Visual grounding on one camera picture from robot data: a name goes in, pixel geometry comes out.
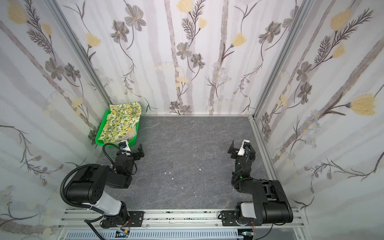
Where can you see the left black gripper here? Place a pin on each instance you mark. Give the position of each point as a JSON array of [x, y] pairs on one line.
[[134, 154]]

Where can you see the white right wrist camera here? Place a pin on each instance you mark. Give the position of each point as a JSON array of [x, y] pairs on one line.
[[242, 149]]

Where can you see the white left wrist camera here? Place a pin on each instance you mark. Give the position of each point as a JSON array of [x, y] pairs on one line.
[[125, 148]]

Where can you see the white slotted cable duct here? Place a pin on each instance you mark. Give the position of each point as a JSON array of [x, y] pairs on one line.
[[202, 234]]

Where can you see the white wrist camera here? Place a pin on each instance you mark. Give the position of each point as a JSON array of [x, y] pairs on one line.
[[242, 149], [125, 148]]

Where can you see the lemon print yellow skirt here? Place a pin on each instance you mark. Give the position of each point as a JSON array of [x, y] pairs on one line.
[[120, 123]]

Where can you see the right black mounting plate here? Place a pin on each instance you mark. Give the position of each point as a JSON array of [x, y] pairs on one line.
[[229, 218]]

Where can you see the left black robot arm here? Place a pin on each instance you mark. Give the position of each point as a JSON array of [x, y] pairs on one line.
[[84, 186]]

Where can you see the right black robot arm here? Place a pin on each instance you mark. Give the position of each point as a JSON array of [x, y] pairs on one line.
[[269, 203]]

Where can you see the black mounting plate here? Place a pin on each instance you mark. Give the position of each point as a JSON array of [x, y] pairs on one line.
[[229, 218], [136, 219]]

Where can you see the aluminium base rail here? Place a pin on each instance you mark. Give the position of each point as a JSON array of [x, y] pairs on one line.
[[160, 219]]

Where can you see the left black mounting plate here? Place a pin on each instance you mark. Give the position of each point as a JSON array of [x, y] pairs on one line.
[[136, 219]]

